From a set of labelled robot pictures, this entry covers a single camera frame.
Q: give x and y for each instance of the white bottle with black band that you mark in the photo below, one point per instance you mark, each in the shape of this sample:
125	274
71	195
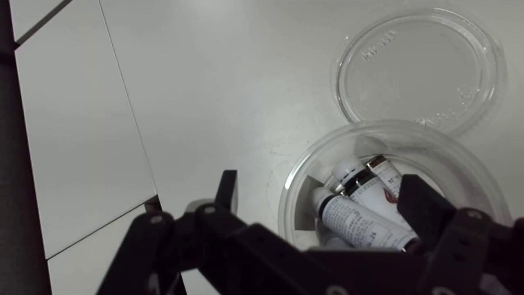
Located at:
361	223
387	174
371	197

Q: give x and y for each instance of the clear plastic round lid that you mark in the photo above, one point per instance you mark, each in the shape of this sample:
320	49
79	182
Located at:
420	71

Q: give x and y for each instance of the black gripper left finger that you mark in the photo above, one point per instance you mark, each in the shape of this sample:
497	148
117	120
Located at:
218	251

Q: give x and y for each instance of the clear plastic bowl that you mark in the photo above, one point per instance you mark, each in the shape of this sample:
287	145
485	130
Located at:
469	169

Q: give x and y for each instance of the white flat board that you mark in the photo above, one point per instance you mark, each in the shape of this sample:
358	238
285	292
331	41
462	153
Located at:
82	136

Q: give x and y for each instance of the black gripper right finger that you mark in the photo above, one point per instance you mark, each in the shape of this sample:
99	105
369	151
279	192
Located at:
469	251

